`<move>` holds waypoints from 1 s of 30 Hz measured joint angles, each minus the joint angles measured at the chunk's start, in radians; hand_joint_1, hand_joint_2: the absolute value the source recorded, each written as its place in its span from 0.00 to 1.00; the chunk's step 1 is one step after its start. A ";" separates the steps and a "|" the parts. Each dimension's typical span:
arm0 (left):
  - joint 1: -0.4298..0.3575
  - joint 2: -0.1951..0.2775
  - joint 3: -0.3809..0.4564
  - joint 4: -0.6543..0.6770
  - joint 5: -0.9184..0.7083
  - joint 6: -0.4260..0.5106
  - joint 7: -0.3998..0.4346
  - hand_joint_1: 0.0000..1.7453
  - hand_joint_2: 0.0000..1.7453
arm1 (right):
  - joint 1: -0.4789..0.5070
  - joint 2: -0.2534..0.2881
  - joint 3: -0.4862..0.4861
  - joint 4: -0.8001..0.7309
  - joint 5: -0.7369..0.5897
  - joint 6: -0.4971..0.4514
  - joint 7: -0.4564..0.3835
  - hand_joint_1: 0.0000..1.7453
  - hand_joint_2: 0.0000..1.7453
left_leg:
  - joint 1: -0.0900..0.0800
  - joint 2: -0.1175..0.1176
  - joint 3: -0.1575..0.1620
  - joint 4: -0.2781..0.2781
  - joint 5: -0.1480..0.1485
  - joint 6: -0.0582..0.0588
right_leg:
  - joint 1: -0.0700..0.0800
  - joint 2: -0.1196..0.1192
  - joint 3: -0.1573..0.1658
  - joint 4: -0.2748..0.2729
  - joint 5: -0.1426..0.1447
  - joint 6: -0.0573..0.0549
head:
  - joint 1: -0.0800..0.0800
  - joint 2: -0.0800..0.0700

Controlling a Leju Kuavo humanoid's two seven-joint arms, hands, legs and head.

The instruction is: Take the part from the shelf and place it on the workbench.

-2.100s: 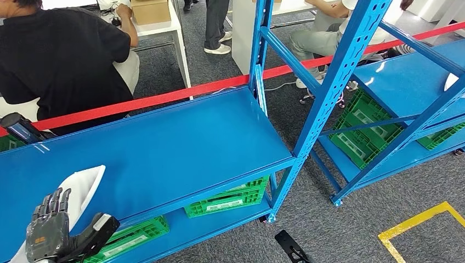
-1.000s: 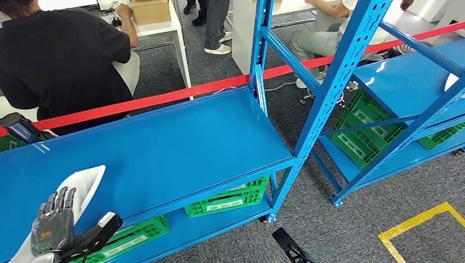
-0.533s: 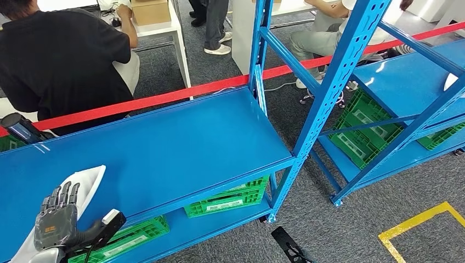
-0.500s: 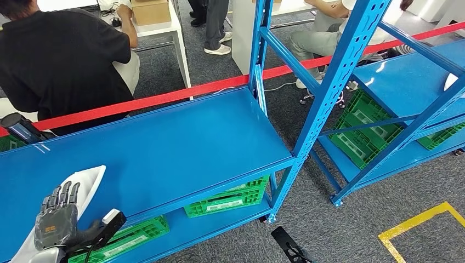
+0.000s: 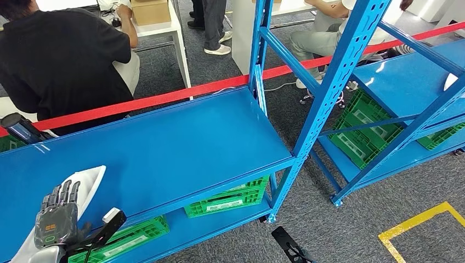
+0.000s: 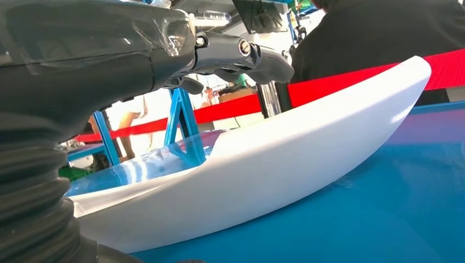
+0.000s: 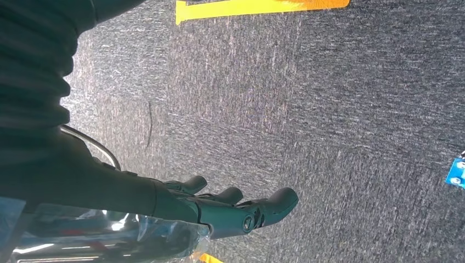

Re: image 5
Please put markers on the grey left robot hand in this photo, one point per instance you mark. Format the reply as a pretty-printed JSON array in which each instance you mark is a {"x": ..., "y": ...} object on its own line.
[{"x": 56, "y": 221}]

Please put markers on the white plastic part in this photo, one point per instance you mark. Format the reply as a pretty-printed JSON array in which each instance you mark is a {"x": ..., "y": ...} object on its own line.
[
  {"x": 450, "y": 81},
  {"x": 91, "y": 181}
]

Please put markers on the blue metal shelf rack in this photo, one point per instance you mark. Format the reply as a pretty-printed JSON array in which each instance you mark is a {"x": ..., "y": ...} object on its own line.
[
  {"x": 163, "y": 152},
  {"x": 399, "y": 80}
]

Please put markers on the green plastic crate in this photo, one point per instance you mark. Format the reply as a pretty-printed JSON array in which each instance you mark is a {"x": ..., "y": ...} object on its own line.
[
  {"x": 256, "y": 184},
  {"x": 362, "y": 105},
  {"x": 198, "y": 210},
  {"x": 440, "y": 138},
  {"x": 358, "y": 152},
  {"x": 9, "y": 143},
  {"x": 156, "y": 227}
]

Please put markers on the person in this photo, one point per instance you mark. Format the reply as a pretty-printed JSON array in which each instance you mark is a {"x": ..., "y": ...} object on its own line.
[
  {"x": 312, "y": 40},
  {"x": 216, "y": 21},
  {"x": 61, "y": 61},
  {"x": 196, "y": 14}
]

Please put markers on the red barrier belt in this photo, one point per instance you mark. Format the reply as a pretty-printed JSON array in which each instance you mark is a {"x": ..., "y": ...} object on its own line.
[{"x": 163, "y": 97}]

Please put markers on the small black device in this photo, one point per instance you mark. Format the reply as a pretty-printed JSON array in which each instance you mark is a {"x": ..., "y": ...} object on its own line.
[{"x": 116, "y": 23}]

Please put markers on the white table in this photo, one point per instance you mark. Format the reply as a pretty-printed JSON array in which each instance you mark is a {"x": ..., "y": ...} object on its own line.
[{"x": 160, "y": 29}]

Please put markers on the cardboard box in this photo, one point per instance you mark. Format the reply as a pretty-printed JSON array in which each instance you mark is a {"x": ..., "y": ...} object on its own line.
[{"x": 150, "y": 11}]

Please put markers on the white desk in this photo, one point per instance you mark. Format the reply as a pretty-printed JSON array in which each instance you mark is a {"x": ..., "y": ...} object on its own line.
[{"x": 241, "y": 36}]

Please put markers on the wheeled stool base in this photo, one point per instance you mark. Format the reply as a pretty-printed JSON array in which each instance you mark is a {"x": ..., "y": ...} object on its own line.
[{"x": 339, "y": 102}]

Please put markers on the yellow floor tape square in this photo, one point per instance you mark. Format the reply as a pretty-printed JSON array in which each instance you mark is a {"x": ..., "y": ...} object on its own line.
[{"x": 414, "y": 220}]

